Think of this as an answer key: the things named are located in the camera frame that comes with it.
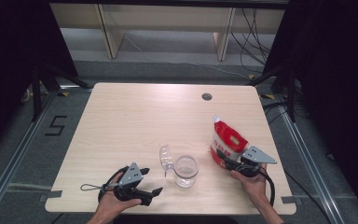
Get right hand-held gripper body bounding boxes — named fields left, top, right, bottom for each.
left=230, top=145, right=278, bottom=178

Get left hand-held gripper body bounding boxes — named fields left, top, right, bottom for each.
left=114, top=161, right=152, bottom=206

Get black floor cable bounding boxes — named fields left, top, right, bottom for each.
left=283, top=170, right=334, bottom=224

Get person's dark clothing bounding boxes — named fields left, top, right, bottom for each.
left=113, top=214, right=241, bottom=224

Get black wrist strap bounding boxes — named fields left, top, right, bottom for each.
left=255, top=169, right=276, bottom=208
left=97, top=166, right=131, bottom=203

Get black hanging cables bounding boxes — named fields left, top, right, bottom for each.
left=229, top=7, right=273, bottom=75

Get thin white floor cable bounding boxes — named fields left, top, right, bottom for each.
left=122, top=34, right=252, bottom=79

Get person's left hand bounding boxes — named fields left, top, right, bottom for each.
left=98, top=172, right=143, bottom=219

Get clear glass jar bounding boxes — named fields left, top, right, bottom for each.
left=173, top=154, right=200, bottom=189

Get person's right hand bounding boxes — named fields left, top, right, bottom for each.
left=229, top=163, right=270, bottom=209

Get red and white spout pouch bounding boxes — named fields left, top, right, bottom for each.
left=210, top=115, right=250, bottom=171

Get black metal stand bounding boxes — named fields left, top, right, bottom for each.
left=31, top=63, right=93, bottom=122
left=246, top=63, right=298, bottom=123

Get aluminium floor rail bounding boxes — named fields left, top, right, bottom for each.
left=274, top=96, right=347, bottom=224
left=0, top=85, right=93, bottom=220

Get black curtain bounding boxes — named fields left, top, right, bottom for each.
left=0, top=0, right=79, bottom=161
left=262, top=0, right=358, bottom=217

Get grey tape piece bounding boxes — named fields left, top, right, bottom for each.
left=281, top=195, right=303, bottom=205
left=38, top=189, right=63, bottom=203

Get clear jar lid with clasp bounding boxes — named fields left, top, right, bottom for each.
left=158, top=143, right=175, bottom=179

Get grey cord loop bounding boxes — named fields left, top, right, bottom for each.
left=80, top=183, right=110, bottom=191

